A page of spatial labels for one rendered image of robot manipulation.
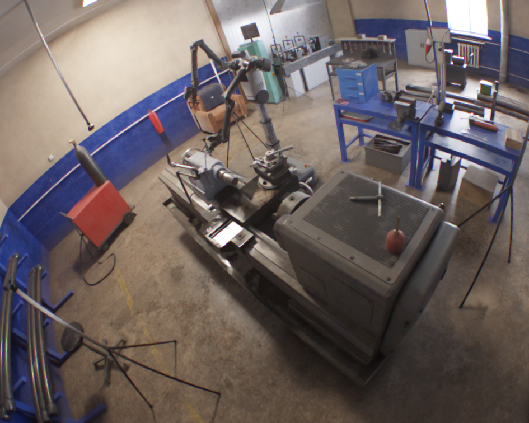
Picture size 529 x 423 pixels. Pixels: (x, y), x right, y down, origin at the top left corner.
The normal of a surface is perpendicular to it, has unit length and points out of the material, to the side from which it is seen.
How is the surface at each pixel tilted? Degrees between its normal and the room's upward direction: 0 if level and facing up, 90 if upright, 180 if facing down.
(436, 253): 0
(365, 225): 0
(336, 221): 0
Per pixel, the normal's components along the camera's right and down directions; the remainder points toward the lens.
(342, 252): -0.29, -0.69
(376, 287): -0.71, -0.05
